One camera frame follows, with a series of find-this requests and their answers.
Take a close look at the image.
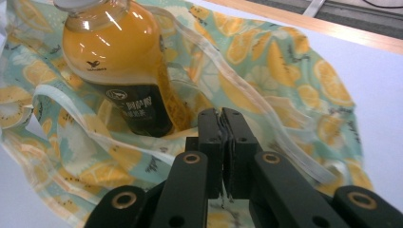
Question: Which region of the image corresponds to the long black floor cable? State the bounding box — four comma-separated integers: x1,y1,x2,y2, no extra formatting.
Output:
360,0,403,10

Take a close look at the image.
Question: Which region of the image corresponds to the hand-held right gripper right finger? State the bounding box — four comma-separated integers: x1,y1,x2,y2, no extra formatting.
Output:
221,106,263,201

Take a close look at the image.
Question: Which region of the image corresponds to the orange-print green cloth bag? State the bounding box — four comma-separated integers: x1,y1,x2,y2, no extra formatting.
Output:
0,0,375,228

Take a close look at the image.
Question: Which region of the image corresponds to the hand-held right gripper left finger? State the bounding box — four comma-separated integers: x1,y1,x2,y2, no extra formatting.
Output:
184,107,224,200

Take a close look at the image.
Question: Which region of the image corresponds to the orange juice bottle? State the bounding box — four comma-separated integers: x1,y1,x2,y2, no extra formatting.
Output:
52,0,192,139

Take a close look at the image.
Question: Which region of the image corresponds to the white metal desk frame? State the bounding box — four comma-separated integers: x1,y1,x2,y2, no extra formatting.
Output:
301,0,328,19

